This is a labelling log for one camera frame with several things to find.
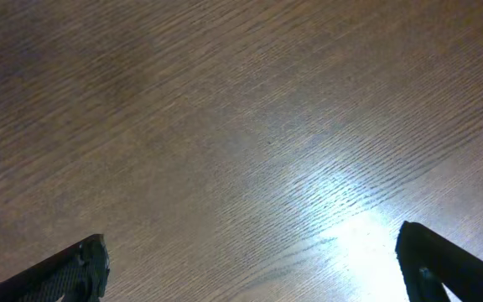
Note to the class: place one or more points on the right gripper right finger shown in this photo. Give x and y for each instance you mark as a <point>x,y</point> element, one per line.
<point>431,265</point>

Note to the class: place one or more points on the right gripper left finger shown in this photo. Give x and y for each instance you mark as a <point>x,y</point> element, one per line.
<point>78,273</point>

